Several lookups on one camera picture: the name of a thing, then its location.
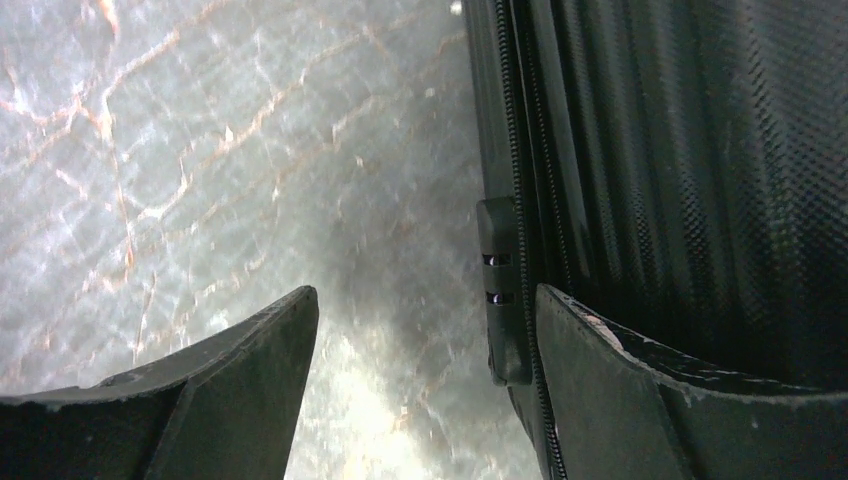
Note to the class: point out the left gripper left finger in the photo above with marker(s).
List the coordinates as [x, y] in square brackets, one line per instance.
[223, 408]

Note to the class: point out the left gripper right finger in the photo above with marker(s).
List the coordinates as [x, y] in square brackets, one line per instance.
[630, 407]

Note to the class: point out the black suitcase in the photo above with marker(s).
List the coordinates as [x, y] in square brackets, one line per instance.
[677, 167]

